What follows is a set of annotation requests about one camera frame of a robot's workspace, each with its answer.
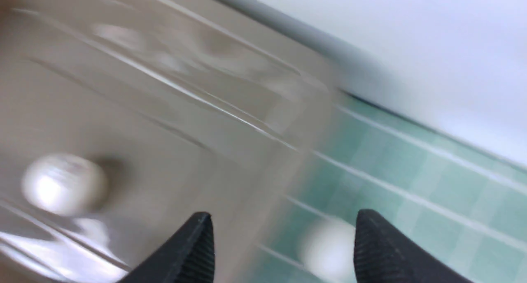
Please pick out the white ball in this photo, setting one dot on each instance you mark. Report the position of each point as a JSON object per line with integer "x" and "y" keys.
{"x": 64, "y": 184}
{"x": 326, "y": 250}

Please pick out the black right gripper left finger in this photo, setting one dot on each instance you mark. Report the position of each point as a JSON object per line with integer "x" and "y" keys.
{"x": 188, "y": 256}

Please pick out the green checkered tablecloth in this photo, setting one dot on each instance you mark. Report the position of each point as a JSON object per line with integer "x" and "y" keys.
{"x": 466, "y": 208}

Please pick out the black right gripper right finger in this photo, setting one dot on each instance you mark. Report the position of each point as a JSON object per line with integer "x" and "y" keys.
{"x": 383, "y": 254}

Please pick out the olive green plastic bin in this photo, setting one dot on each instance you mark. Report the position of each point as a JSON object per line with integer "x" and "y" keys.
{"x": 187, "y": 105}

